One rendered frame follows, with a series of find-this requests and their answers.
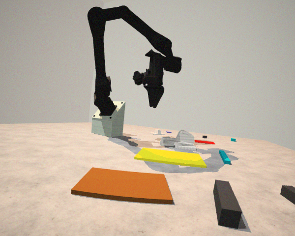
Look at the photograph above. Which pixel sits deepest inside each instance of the orange flat plate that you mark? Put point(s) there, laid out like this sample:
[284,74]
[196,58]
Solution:
[124,186]

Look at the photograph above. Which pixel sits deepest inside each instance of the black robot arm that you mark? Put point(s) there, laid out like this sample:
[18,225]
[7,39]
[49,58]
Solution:
[97,18]

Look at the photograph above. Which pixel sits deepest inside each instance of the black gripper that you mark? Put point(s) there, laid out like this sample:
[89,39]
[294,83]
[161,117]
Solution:
[154,87]

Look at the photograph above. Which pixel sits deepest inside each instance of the yellow flat plate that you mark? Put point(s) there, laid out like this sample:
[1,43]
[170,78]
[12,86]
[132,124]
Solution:
[170,157]

